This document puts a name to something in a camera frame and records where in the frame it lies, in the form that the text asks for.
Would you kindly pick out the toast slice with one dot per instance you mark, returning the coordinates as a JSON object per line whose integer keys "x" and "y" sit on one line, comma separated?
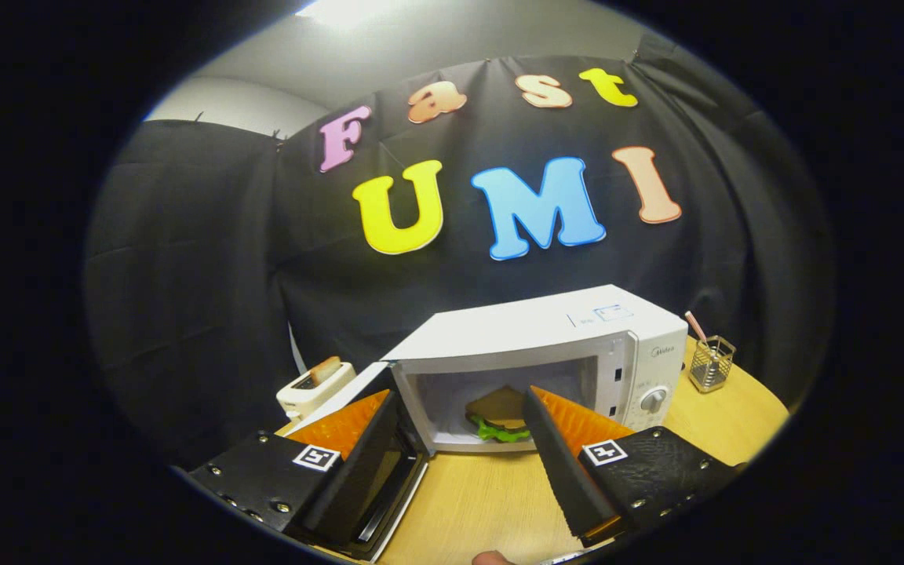
{"x": 325, "y": 370}

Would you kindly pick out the white microwave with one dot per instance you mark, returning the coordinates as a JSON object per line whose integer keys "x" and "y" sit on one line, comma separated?
{"x": 538, "y": 322}

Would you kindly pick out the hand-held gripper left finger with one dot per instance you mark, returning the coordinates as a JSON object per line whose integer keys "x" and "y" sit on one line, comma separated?
{"x": 366, "y": 471}

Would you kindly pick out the white toaster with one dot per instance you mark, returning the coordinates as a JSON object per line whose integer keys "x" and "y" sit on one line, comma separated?
{"x": 311, "y": 396}

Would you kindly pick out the toy sandwich with lettuce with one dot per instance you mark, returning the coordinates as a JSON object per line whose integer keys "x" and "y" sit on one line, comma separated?
{"x": 499, "y": 408}

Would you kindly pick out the pink striped straw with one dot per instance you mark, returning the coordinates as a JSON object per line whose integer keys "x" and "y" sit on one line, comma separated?
{"x": 695, "y": 326}

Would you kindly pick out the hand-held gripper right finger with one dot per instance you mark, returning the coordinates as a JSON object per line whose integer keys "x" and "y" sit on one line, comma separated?
{"x": 566, "y": 479}

